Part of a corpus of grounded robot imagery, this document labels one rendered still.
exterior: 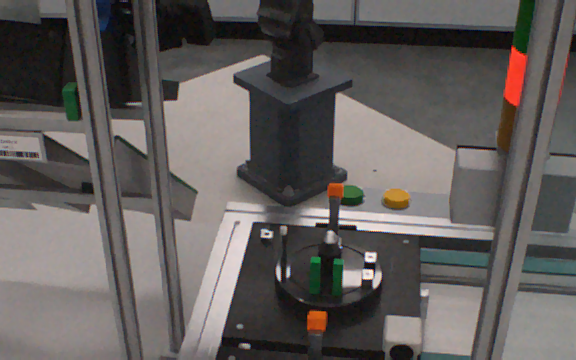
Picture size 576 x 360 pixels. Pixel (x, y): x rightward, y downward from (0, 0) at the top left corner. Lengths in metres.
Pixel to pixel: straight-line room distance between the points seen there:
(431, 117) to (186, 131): 2.04
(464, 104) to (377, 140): 2.10
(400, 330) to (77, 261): 0.57
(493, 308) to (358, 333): 0.20
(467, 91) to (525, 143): 3.04
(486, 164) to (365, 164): 0.73
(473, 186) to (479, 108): 2.85
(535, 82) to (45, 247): 0.88
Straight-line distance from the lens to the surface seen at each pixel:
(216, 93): 1.79
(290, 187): 1.41
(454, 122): 3.54
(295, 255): 1.09
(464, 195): 0.84
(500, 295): 0.89
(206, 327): 1.04
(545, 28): 0.73
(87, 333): 1.20
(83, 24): 0.71
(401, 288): 1.08
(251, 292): 1.07
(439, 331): 1.11
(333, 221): 1.09
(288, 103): 1.31
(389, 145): 1.60
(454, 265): 1.17
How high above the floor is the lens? 1.66
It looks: 36 degrees down
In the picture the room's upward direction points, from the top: straight up
